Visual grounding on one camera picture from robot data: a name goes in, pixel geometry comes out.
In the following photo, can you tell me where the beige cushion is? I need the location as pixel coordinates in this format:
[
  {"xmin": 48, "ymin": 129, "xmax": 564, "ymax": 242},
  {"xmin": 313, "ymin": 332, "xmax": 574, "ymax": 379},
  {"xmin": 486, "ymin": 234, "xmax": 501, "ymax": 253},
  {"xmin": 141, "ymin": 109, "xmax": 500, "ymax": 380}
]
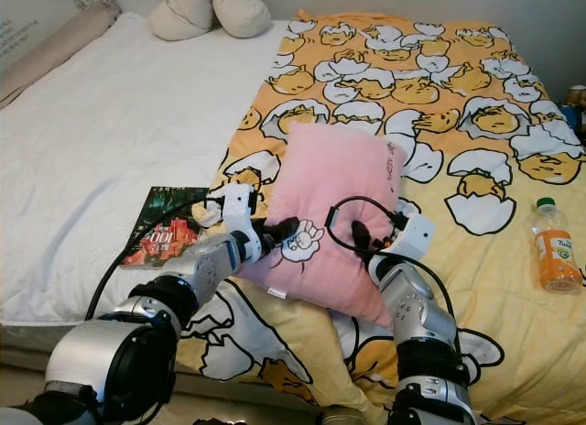
[
  {"xmin": 212, "ymin": 0, "xmax": 273, "ymax": 38},
  {"xmin": 146, "ymin": 0, "xmax": 221, "ymax": 41}
]

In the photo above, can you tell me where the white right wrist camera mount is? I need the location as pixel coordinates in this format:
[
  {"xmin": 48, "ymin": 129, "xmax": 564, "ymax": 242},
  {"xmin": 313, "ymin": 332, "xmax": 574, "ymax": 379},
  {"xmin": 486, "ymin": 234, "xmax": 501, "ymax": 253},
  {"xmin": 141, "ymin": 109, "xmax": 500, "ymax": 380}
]
[{"xmin": 394, "ymin": 212, "xmax": 436, "ymax": 261}]

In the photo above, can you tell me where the blue container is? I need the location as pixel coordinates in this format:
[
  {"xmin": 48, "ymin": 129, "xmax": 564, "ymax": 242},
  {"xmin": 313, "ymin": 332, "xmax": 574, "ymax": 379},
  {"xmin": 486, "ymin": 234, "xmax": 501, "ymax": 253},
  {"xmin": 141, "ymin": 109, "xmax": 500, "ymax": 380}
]
[{"xmin": 570, "ymin": 104, "xmax": 586, "ymax": 137}]

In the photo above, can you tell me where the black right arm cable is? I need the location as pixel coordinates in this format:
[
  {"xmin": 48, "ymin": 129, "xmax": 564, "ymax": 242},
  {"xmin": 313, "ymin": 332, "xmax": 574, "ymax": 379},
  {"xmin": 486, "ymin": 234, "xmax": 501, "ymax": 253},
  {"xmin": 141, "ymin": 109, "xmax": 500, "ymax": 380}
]
[{"xmin": 325, "ymin": 195, "xmax": 459, "ymax": 325}]

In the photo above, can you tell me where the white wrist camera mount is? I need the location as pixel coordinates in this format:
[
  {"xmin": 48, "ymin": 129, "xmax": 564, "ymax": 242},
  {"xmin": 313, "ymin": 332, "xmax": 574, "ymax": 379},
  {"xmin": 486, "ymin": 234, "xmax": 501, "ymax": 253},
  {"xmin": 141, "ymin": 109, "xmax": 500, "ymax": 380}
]
[
  {"xmin": 394, "ymin": 212, "xmax": 436, "ymax": 261},
  {"xmin": 222, "ymin": 184, "xmax": 259, "ymax": 259}
]

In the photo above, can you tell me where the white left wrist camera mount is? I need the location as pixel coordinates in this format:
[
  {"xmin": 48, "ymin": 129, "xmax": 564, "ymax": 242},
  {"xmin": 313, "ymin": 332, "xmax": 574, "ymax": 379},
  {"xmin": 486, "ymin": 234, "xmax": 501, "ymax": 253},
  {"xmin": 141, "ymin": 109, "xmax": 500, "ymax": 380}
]
[{"xmin": 222, "ymin": 184, "xmax": 259, "ymax": 259}]

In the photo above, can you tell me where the dark cover book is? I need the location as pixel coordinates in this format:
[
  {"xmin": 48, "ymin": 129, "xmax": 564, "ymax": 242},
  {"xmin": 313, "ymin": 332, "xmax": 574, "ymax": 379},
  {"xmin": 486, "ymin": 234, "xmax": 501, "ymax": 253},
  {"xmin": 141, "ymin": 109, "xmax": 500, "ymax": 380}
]
[{"xmin": 119, "ymin": 187, "xmax": 212, "ymax": 268}]

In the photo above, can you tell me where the beige padded headboard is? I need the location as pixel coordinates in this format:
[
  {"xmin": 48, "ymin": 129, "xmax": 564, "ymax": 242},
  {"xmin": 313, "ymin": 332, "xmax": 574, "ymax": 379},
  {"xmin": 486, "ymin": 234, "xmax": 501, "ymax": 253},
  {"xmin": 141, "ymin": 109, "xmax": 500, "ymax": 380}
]
[{"xmin": 0, "ymin": 5, "xmax": 120, "ymax": 105}]

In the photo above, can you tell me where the yellow cartoon egg blanket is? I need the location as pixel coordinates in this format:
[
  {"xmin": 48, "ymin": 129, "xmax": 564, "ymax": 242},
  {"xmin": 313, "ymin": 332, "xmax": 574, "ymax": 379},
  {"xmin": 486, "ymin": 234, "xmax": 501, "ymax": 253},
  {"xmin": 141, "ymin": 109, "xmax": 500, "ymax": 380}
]
[{"xmin": 174, "ymin": 11, "xmax": 586, "ymax": 425}]

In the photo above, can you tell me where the pink pillow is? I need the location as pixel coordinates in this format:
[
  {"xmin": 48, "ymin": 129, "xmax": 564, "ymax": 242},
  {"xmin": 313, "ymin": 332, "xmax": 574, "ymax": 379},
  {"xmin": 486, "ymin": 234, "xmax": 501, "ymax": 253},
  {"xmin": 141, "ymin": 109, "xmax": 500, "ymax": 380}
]
[{"xmin": 243, "ymin": 121, "xmax": 402, "ymax": 330}]

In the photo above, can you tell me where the wall sticker with text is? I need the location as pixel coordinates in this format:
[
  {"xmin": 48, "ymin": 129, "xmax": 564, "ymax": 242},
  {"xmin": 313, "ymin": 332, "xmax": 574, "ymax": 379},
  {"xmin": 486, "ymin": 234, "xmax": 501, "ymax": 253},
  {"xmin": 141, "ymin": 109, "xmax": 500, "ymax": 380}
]
[{"xmin": 0, "ymin": 0, "xmax": 111, "ymax": 78}]

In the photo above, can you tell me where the orange juice bottle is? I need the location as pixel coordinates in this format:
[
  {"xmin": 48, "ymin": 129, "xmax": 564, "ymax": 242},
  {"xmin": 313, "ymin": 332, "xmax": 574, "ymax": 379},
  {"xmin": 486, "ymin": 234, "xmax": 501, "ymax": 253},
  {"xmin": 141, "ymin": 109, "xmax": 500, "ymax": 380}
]
[{"xmin": 531, "ymin": 198, "xmax": 584, "ymax": 293}]

